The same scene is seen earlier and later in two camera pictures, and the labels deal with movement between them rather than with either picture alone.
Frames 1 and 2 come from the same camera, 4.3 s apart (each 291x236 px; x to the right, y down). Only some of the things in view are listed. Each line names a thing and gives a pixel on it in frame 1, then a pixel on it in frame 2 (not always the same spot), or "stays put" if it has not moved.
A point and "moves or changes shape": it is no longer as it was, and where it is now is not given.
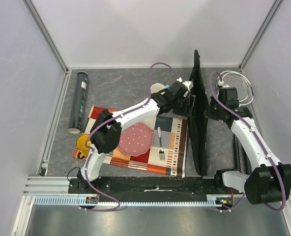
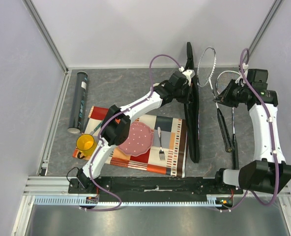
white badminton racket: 244,89 moves or changes shape
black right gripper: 211,112 -> 226,94
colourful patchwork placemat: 167,154 stays put
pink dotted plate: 135,139 stays put
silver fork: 161,154 stays put
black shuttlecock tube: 77,102 stays put
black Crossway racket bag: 198,117 moves or changes shape
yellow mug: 81,147 stays put
